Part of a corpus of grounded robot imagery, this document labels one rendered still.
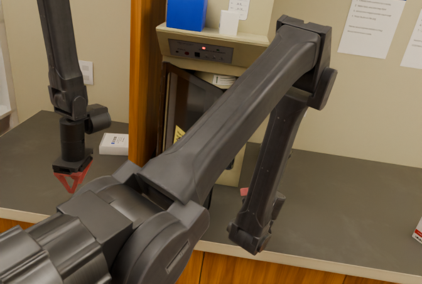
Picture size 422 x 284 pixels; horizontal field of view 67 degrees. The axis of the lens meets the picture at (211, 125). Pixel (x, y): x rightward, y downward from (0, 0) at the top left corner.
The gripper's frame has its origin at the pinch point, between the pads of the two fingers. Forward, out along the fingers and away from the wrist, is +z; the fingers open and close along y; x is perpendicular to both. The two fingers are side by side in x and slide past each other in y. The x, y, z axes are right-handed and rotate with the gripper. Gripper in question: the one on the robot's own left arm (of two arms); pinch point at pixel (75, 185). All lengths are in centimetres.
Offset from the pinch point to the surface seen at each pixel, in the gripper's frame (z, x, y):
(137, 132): -6.1, -9.8, 24.6
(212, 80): -25, -32, 35
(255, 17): -47, -42, 32
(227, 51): -37, -35, 25
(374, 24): -47, -95, 74
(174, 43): -36.9, -19.6, 24.8
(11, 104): 15, 68, 75
